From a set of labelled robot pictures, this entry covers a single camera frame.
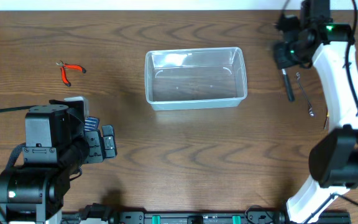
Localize blue screwdriver bit case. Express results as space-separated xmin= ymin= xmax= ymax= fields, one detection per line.
xmin=85 ymin=116 xmax=99 ymax=131

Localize claw hammer black handle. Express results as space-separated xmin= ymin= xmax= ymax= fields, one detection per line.
xmin=282 ymin=68 xmax=295 ymax=102

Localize silver offset wrench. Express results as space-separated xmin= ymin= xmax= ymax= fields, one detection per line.
xmin=296 ymin=72 xmax=314 ymax=117

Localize yellow black screwdriver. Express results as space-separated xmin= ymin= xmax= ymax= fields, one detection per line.
xmin=323 ymin=113 xmax=329 ymax=129

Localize red handled pliers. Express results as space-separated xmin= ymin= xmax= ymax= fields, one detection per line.
xmin=55 ymin=60 xmax=87 ymax=88

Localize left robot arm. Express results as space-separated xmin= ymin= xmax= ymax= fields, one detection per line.
xmin=0 ymin=96 xmax=117 ymax=223

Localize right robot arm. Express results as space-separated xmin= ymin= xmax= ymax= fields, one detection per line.
xmin=270 ymin=0 xmax=358 ymax=223

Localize clear plastic container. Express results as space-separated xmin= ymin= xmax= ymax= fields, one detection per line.
xmin=144 ymin=47 xmax=247 ymax=111

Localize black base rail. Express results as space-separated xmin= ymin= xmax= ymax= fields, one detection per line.
xmin=61 ymin=202 xmax=352 ymax=224

